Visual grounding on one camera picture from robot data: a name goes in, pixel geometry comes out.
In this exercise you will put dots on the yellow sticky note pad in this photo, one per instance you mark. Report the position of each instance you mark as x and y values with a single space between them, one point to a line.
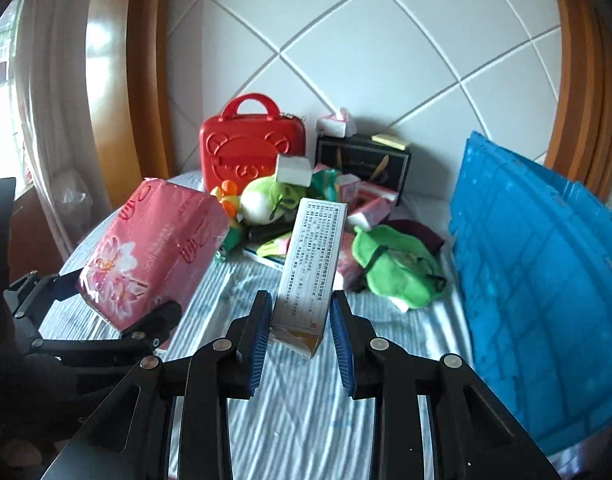
389 141

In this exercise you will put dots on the wooden headboard frame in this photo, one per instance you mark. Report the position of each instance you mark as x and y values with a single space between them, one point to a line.
585 85
126 70

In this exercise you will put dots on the green frog bag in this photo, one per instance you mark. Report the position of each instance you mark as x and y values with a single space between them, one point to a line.
390 265

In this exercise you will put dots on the green plastic packet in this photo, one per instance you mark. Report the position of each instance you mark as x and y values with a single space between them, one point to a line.
326 182

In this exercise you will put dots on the red white flat box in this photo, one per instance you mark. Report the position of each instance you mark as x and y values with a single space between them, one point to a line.
378 192

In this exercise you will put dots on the long white printed box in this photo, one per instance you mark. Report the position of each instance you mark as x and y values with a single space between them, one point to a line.
311 260

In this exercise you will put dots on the dark maroon cloth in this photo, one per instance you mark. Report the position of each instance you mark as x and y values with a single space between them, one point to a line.
420 232

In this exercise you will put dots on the light green frog plush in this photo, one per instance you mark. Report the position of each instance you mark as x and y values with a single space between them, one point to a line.
266 202

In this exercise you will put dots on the white pink tissue box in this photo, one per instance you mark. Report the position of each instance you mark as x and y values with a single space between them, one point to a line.
336 124

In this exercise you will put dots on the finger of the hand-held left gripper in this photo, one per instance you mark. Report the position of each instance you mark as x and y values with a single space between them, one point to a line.
156 322
61 285

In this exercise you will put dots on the small white box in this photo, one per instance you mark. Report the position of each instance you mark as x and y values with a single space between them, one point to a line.
293 170

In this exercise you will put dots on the pink flowered tissue pack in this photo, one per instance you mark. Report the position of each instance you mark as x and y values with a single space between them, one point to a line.
151 245

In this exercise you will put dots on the red hard carry case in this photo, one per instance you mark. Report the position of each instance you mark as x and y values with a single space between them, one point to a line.
246 150

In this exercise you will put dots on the black gift box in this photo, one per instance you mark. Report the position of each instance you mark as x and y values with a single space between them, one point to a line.
361 165

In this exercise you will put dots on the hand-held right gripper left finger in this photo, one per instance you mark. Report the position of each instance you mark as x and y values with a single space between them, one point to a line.
258 345

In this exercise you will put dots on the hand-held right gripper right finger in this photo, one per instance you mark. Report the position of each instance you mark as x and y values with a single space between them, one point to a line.
343 350

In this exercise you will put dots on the green yellow flat packet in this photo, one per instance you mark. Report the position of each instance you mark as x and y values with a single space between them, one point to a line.
268 252

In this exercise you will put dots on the black cylindrical object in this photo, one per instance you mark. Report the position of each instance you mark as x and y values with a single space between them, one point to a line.
268 233

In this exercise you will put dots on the white curtain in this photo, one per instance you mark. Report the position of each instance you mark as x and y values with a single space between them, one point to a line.
51 110

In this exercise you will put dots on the green and orange plush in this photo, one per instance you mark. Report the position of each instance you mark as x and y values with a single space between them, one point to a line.
226 202

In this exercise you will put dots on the blue plastic storage crate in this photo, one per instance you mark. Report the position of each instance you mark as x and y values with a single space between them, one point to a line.
525 285

